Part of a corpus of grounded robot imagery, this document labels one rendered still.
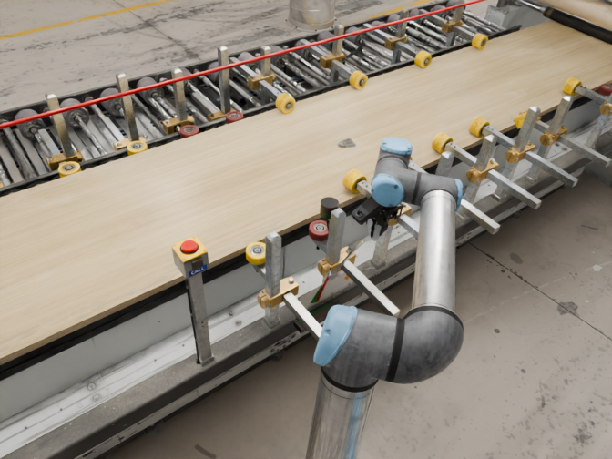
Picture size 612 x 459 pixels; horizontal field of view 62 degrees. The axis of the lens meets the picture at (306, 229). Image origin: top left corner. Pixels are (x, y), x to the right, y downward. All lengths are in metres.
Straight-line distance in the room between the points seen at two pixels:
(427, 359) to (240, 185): 1.28
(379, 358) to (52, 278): 1.19
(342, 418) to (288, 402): 1.42
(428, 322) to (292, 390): 1.59
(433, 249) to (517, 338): 1.82
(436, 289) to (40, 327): 1.15
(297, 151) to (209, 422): 1.24
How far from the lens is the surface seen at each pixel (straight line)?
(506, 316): 2.99
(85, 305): 1.70
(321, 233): 1.82
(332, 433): 1.09
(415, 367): 0.93
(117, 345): 1.83
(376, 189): 1.37
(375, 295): 1.72
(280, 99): 2.44
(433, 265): 1.10
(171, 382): 1.72
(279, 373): 2.52
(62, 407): 1.86
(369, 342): 0.91
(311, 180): 2.06
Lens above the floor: 2.18
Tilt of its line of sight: 44 degrees down
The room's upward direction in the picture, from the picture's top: 5 degrees clockwise
